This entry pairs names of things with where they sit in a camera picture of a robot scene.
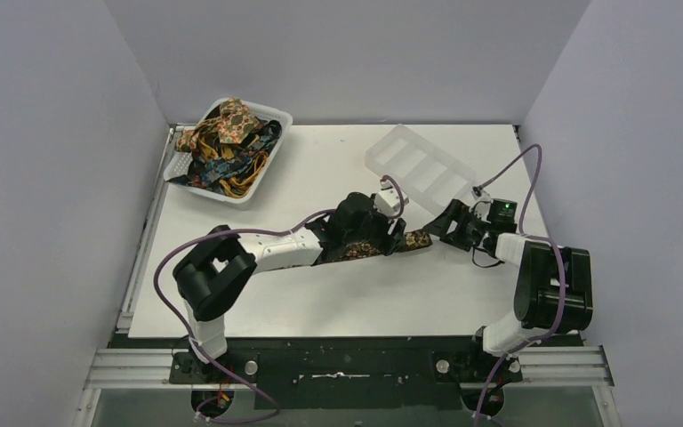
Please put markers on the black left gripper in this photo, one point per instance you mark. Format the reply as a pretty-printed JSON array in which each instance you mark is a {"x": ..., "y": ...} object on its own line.
[{"x": 393, "y": 237}]

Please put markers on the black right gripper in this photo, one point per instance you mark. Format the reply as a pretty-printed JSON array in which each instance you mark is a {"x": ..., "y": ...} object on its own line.
[{"x": 458, "y": 212}]

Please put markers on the brown floral tie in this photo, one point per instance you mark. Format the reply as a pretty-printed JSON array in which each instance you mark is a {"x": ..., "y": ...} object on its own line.
[{"x": 365, "y": 247}]

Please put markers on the clear compartment tray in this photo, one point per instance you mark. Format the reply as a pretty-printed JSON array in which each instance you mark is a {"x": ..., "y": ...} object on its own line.
[{"x": 429, "y": 175}]

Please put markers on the white plastic basket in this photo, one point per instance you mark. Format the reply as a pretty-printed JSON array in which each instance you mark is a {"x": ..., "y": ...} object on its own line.
[{"x": 179, "y": 164}]

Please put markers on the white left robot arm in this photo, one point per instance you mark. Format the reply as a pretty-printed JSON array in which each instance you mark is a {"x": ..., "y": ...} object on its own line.
[{"x": 215, "y": 272}]

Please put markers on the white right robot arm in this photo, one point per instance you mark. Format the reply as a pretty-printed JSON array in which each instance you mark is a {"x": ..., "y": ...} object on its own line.
[{"x": 553, "y": 293}]

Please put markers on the yellow striped tie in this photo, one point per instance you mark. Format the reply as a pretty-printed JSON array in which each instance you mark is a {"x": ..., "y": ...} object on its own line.
[{"x": 232, "y": 174}]

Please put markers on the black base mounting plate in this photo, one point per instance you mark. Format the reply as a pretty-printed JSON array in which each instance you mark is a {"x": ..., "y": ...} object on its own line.
[{"x": 445, "y": 372}]

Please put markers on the dark blue patterned tie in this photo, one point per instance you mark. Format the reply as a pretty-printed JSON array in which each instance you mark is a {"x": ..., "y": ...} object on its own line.
[{"x": 271, "y": 132}]

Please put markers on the orange paisley tie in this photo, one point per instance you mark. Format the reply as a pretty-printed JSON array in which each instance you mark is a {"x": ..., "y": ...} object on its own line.
[{"x": 231, "y": 126}]

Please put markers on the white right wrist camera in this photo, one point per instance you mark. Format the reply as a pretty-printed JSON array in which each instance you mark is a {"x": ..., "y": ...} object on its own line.
[{"x": 481, "y": 197}]

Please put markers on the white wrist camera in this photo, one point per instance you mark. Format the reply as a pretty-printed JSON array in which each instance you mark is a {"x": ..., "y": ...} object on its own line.
[
  {"x": 481, "y": 197},
  {"x": 388, "y": 202}
]

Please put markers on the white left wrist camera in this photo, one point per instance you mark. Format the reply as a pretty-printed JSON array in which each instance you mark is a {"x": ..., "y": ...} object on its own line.
[{"x": 388, "y": 202}]

